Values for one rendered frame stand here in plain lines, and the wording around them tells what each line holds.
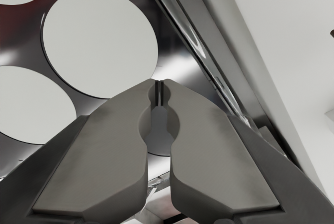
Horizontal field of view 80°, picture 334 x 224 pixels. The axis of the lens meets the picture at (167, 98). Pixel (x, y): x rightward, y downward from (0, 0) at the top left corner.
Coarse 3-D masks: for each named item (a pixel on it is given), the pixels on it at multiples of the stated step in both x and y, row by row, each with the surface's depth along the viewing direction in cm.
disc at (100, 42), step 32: (64, 0) 16; (96, 0) 16; (128, 0) 16; (64, 32) 17; (96, 32) 17; (128, 32) 17; (64, 64) 18; (96, 64) 19; (128, 64) 19; (96, 96) 20
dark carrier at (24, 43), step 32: (32, 0) 16; (0, 32) 17; (32, 32) 17; (160, 32) 17; (0, 64) 18; (32, 64) 18; (160, 64) 19; (192, 64) 19; (160, 128) 23; (0, 160) 25; (160, 160) 26
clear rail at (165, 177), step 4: (168, 172) 27; (160, 176) 28; (164, 176) 28; (168, 176) 27; (152, 180) 28; (156, 180) 28; (160, 180) 28; (164, 180) 28; (148, 184) 28; (152, 184) 28; (156, 184) 28; (148, 188) 29
